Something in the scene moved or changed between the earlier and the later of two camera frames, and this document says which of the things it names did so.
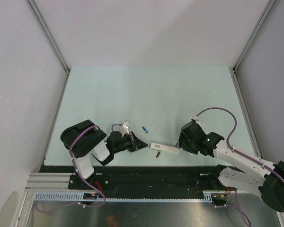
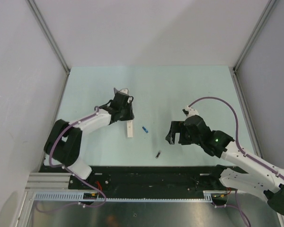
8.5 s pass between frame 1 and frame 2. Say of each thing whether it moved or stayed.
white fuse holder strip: moved
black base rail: stayed
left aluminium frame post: stayed
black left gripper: moved
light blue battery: stayed
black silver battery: stayed
